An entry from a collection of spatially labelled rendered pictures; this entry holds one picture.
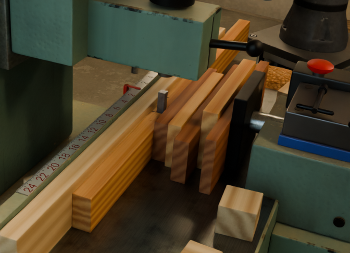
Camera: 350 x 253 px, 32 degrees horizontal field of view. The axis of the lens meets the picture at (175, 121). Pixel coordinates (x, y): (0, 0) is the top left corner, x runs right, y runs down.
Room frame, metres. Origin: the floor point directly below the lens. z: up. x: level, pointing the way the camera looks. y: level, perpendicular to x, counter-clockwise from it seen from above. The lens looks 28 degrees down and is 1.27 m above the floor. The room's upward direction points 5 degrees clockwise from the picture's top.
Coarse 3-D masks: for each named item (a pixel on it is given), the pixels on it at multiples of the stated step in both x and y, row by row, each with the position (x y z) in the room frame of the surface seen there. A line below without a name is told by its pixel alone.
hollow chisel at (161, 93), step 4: (160, 92) 0.65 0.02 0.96; (164, 92) 0.65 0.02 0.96; (160, 96) 0.65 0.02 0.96; (164, 96) 0.65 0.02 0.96; (160, 100) 0.65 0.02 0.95; (164, 100) 0.65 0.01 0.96; (160, 104) 0.65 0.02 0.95; (164, 104) 0.65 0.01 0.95; (160, 108) 0.65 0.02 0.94; (164, 108) 0.65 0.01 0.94; (160, 112) 0.65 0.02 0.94
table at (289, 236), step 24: (264, 96) 0.81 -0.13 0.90; (144, 168) 0.58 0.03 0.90; (168, 168) 0.59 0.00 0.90; (240, 168) 0.60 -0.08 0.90; (144, 192) 0.54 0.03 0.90; (168, 192) 0.54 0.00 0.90; (192, 192) 0.54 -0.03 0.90; (216, 192) 0.55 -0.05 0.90; (120, 216) 0.49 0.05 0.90; (144, 216) 0.49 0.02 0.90; (168, 216) 0.50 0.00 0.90; (192, 216) 0.50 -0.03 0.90; (216, 216) 0.50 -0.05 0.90; (264, 216) 0.51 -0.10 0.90; (72, 240) 0.45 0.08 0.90; (96, 240) 0.45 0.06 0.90; (120, 240) 0.45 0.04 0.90; (144, 240) 0.46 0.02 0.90; (168, 240) 0.46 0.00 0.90; (192, 240) 0.46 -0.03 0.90; (216, 240) 0.47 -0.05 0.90; (240, 240) 0.47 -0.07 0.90; (264, 240) 0.48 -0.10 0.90; (288, 240) 0.52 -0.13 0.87; (312, 240) 0.52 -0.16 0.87; (336, 240) 0.52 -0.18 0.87
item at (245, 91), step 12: (264, 72) 0.67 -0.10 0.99; (252, 84) 0.63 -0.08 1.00; (240, 96) 0.59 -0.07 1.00; (252, 96) 0.61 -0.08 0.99; (240, 108) 0.59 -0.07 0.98; (252, 108) 0.62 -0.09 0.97; (240, 120) 0.59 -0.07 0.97; (252, 120) 0.62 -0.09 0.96; (264, 120) 0.61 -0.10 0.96; (276, 120) 0.61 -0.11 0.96; (240, 132) 0.59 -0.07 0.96; (252, 132) 0.64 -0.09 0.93; (228, 144) 0.59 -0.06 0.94; (240, 144) 0.59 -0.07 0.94; (228, 156) 0.59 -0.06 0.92; (240, 156) 0.59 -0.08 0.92; (228, 168) 0.59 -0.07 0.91
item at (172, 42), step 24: (96, 0) 0.65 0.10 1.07; (120, 0) 0.66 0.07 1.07; (144, 0) 0.67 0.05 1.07; (96, 24) 0.65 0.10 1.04; (120, 24) 0.64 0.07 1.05; (144, 24) 0.63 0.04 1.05; (168, 24) 0.62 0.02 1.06; (192, 24) 0.61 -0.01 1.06; (216, 24) 0.66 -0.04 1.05; (96, 48) 0.65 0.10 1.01; (120, 48) 0.64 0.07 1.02; (144, 48) 0.63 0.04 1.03; (168, 48) 0.62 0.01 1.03; (192, 48) 0.61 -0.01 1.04; (216, 48) 0.67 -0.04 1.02; (168, 72) 0.62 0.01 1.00; (192, 72) 0.61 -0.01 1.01
